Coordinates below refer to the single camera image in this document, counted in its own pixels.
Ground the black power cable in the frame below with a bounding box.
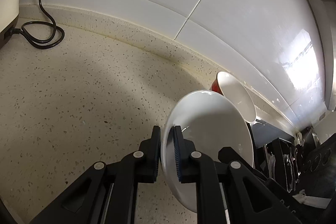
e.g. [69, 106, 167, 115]
[10, 0, 66, 50]

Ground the black stove top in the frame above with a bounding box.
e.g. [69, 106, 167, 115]
[248, 118, 336, 200]

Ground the red and white bowl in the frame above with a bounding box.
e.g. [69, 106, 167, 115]
[210, 71, 256, 123]

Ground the cream rice cooker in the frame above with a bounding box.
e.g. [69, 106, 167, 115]
[0, 0, 19, 49]

